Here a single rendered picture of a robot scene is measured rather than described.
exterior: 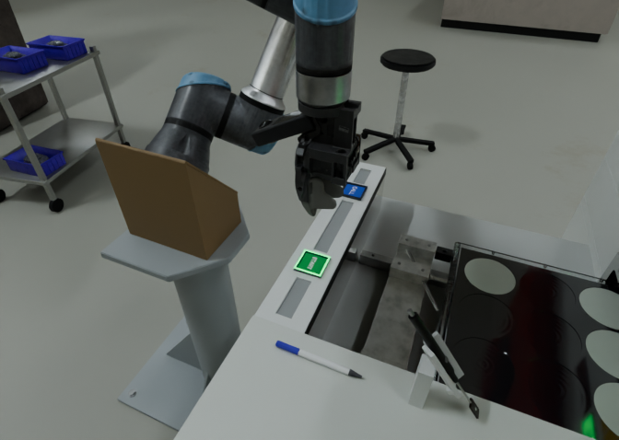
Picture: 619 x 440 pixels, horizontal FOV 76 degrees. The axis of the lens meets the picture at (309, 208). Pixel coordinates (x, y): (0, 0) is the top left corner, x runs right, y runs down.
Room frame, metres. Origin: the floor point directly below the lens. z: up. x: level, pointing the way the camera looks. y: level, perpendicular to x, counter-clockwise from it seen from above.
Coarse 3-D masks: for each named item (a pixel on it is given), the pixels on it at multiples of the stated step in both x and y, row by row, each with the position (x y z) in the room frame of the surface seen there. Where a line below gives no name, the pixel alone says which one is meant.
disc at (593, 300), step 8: (592, 288) 0.53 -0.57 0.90; (600, 288) 0.53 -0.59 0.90; (584, 296) 0.51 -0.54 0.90; (592, 296) 0.51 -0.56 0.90; (600, 296) 0.51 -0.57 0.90; (608, 296) 0.51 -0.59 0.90; (616, 296) 0.51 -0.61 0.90; (584, 304) 0.49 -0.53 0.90; (592, 304) 0.49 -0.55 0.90; (600, 304) 0.49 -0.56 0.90; (608, 304) 0.49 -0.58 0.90; (616, 304) 0.49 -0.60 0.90; (592, 312) 0.47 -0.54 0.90; (600, 312) 0.47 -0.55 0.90; (608, 312) 0.47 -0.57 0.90; (616, 312) 0.47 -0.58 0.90; (600, 320) 0.45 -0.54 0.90; (608, 320) 0.45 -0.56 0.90; (616, 320) 0.45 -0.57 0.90; (616, 328) 0.43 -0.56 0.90
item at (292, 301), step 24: (360, 168) 0.88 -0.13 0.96; (384, 168) 0.88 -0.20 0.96; (336, 216) 0.69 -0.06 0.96; (360, 216) 0.68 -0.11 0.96; (312, 240) 0.60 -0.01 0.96; (336, 240) 0.60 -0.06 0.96; (288, 264) 0.54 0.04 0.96; (336, 264) 0.54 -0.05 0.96; (288, 288) 0.48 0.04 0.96; (312, 288) 0.48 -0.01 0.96; (264, 312) 0.42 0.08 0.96; (288, 312) 0.43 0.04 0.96; (312, 312) 0.42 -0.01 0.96
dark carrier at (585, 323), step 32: (480, 256) 0.62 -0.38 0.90; (544, 288) 0.53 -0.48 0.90; (576, 288) 0.53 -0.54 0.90; (608, 288) 0.53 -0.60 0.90; (480, 320) 0.45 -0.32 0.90; (512, 320) 0.45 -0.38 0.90; (544, 320) 0.45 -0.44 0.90; (576, 320) 0.45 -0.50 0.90; (480, 352) 0.39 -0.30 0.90; (512, 352) 0.39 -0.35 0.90; (544, 352) 0.39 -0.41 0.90; (576, 352) 0.39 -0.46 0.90; (480, 384) 0.33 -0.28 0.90; (512, 384) 0.33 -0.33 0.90; (544, 384) 0.33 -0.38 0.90; (576, 384) 0.33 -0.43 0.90; (544, 416) 0.28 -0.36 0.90; (576, 416) 0.28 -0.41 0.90
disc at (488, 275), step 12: (468, 264) 0.59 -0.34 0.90; (480, 264) 0.59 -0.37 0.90; (492, 264) 0.59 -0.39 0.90; (468, 276) 0.56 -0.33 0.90; (480, 276) 0.56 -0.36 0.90; (492, 276) 0.56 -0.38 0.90; (504, 276) 0.56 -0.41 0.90; (480, 288) 0.53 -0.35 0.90; (492, 288) 0.53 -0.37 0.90; (504, 288) 0.53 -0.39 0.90
